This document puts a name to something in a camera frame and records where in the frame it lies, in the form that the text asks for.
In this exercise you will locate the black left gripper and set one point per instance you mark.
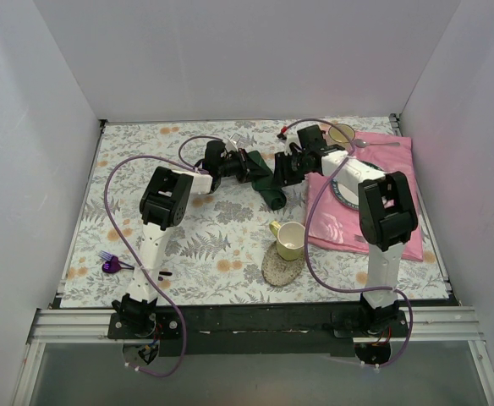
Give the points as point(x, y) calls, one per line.
point(244, 166)

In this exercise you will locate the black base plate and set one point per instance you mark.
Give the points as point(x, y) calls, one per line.
point(327, 328)

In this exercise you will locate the dark green cloth napkin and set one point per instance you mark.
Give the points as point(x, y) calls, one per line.
point(261, 179)

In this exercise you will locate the yellow-green mug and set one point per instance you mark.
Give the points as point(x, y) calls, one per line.
point(290, 239)

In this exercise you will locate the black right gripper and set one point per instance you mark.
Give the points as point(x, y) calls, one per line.
point(281, 169)

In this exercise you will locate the speckled round coaster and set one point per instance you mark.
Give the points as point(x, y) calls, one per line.
point(278, 272)

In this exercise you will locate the cream enamel mug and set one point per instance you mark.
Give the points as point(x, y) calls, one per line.
point(340, 134)

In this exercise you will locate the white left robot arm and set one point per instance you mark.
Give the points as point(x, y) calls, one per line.
point(164, 203)

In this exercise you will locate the aluminium frame rail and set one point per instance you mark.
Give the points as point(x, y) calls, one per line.
point(257, 355)

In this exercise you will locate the pink satin placemat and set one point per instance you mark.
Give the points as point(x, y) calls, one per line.
point(334, 225)

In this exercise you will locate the silver spoon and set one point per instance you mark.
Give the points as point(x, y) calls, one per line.
point(359, 143)

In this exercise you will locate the white plate green rim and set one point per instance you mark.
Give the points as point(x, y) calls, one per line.
point(345, 186)

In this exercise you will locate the purple plastic fork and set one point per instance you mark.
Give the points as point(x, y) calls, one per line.
point(112, 264)

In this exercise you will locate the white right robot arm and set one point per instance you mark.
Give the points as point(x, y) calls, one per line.
point(387, 215)

